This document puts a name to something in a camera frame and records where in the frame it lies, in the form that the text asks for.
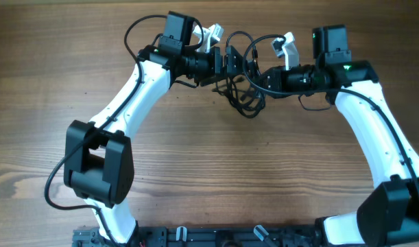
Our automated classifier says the black cable bundle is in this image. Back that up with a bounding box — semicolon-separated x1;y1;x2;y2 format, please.
211;30;267;119

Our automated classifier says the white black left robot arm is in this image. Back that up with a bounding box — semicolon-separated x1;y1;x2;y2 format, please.
64;12;226;246

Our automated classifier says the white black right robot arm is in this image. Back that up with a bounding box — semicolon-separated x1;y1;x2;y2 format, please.
257;25;419;246

